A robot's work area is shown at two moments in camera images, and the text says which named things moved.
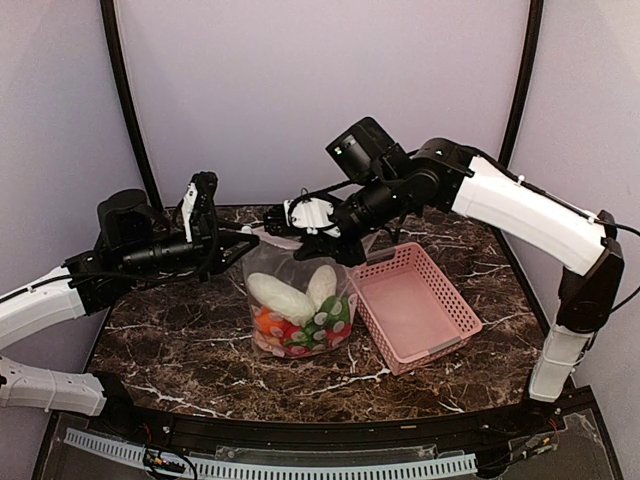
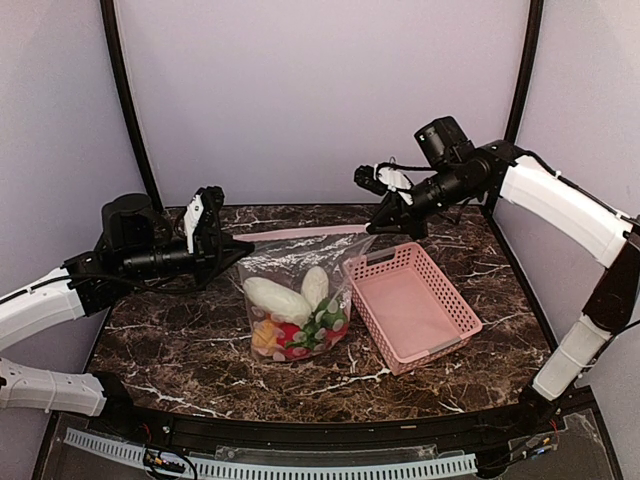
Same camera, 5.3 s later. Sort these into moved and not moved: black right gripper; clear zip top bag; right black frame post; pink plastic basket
Moved: black right gripper
Not moved: pink plastic basket; right black frame post; clear zip top bag
